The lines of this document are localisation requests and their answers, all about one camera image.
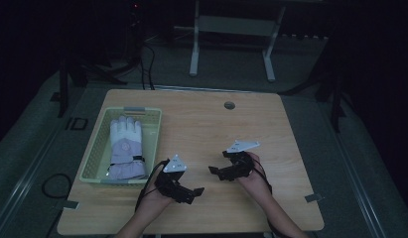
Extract white metal stand frame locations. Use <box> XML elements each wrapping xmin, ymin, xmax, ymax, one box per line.
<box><xmin>189</xmin><ymin>0</ymin><xmax>287</xmax><ymax>83</ymax></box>

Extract pale green plastic basket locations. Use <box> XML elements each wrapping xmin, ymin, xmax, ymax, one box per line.
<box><xmin>78</xmin><ymin>106</ymin><xmax>163</xmax><ymax>185</ymax></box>

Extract person's left hand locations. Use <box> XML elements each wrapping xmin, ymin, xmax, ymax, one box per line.
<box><xmin>137</xmin><ymin>182</ymin><xmax>176</xmax><ymax>214</ymax></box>

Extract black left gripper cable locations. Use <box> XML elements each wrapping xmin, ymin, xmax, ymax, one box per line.
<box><xmin>134</xmin><ymin>159</ymin><xmax>171</xmax><ymax>213</ymax></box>

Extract black looped floor cable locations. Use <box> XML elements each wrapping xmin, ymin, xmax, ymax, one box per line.
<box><xmin>41</xmin><ymin>173</ymin><xmax>74</xmax><ymax>200</ymax></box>

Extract black hanging cables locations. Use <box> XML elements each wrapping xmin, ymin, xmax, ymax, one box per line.
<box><xmin>131</xmin><ymin>3</ymin><xmax>157</xmax><ymax>91</ymax></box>

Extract black tripod stand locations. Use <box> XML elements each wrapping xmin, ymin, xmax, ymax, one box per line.
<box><xmin>49</xmin><ymin>56</ymin><xmax>128</xmax><ymax>119</ymax></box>
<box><xmin>279</xmin><ymin>49</ymin><xmax>348</xmax><ymax>134</ymax></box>

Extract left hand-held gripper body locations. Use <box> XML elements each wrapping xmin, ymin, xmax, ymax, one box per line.
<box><xmin>154</xmin><ymin>153</ymin><xmax>195</xmax><ymax>203</ymax></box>

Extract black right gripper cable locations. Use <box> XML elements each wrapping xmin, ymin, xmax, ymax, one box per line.
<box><xmin>252</xmin><ymin>158</ymin><xmax>287</xmax><ymax>238</ymax></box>

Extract grey tape piece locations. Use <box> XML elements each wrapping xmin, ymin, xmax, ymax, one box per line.
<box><xmin>62</xmin><ymin>199</ymin><xmax>81</xmax><ymax>211</ymax></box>
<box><xmin>304</xmin><ymin>193</ymin><xmax>325</xmax><ymax>203</ymax></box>

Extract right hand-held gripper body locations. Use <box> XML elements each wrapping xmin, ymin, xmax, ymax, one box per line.
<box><xmin>218</xmin><ymin>140</ymin><xmax>261</xmax><ymax>182</ymax></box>

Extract person's right hand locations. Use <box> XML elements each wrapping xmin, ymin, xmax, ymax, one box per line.
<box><xmin>236</xmin><ymin>151</ymin><xmax>273</xmax><ymax>199</ymax></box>

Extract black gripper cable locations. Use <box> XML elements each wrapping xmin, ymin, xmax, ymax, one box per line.
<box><xmin>134</xmin><ymin>159</ymin><xmax>171</xmax><ymax>213</ymax></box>
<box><xmin>252</xmin><ymin>158</ymin><xmax>287</xmax><ymax>238</ymax></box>

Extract lavender glove with white back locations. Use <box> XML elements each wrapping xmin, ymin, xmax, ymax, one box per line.
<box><xmin>106</xmin><ymin>115</ymin><xmax>149</xmax><ymax>180</ymax></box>

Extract black rectangular floor frame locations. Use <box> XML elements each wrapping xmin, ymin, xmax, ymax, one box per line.
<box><xmin>65</xmin><ymin>116</ymin><xmax>90</xmax><ymax>132</ymax></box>

